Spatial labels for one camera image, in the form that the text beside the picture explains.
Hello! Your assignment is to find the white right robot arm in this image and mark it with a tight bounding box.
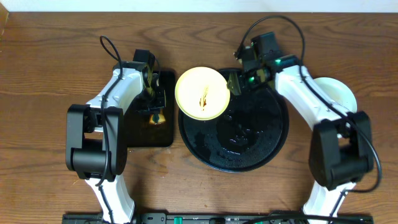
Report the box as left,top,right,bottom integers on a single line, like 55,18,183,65
228,52,379,223

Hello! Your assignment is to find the light blue plate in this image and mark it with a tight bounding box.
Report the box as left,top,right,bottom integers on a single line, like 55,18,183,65
314,77,358,113

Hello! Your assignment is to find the yellow green sponge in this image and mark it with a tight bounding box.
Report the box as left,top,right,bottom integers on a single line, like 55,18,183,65
149,109,166,125

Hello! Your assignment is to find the rectangular black tray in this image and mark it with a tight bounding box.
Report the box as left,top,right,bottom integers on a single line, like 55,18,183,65
124,70,176,147

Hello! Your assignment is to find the round black tray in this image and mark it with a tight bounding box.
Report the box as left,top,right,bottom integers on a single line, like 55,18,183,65
178,68,289,172

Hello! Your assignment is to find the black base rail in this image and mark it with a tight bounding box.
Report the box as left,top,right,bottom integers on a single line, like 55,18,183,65
61,210,374,224

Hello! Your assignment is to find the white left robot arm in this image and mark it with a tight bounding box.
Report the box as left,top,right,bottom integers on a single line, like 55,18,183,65
65,60,165,223

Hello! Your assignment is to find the yellow plate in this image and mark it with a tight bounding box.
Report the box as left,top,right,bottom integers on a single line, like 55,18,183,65
175,67,230,121

